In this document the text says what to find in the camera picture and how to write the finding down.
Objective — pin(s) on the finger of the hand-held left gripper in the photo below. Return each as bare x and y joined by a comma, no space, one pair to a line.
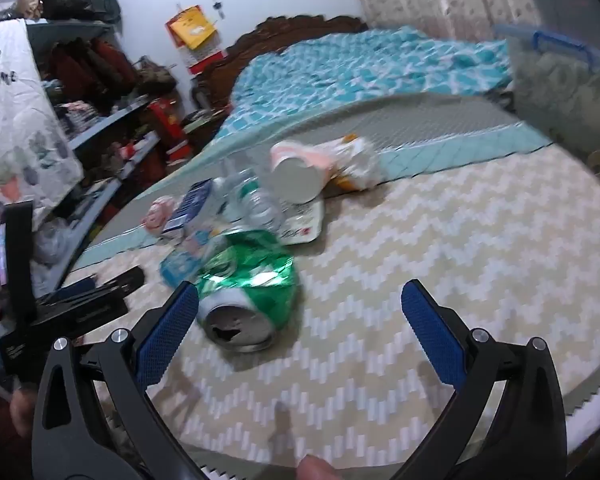
120,281

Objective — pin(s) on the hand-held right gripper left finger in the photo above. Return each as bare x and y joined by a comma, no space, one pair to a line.
165,340

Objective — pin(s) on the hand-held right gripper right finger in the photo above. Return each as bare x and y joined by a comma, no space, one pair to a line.
432,335

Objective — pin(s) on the pink and yellow box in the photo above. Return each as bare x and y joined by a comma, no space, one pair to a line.
157,215

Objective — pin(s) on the blue milk carton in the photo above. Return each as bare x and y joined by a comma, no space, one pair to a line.
192,205

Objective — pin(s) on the crushed green can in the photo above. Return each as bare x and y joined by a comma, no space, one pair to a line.
250,270

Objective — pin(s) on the clear plastic bottle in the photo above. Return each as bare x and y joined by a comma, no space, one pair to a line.
252,205

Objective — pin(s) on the person's left hand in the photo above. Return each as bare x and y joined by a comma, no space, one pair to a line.
22,410

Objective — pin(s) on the person's right hand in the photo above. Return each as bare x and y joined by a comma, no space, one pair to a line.
316,469

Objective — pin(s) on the light blue packet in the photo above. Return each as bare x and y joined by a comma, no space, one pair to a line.
177,265

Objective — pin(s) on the grey plastic bag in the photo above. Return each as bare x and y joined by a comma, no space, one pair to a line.
52,245

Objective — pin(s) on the smartphone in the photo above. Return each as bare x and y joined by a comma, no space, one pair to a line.
0,255

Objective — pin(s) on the grey metal shelf rack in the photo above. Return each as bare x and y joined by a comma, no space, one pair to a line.
105,120

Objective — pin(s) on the red boxes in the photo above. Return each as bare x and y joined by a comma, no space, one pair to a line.
170,125

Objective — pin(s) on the dark wooden nightstand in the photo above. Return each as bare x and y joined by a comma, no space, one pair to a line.
200,132

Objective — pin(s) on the white flat packet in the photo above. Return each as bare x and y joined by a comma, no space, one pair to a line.
300,225

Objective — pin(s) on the white printed cloth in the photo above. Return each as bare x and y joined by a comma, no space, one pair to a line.
20,125

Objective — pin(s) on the pink and white paper cup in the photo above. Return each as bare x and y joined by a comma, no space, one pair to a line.
295,177

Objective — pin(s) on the brown handbag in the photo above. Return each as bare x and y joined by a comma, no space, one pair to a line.
152,75

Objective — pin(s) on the dark red clothes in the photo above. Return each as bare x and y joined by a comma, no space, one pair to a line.
90,65

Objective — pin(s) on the teal patterned blanket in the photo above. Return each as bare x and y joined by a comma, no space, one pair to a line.
355,70

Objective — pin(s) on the carved wooden headboard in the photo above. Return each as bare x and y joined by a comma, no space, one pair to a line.
260,40

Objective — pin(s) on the red and yellow wall calendar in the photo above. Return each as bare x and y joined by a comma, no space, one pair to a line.
192,30

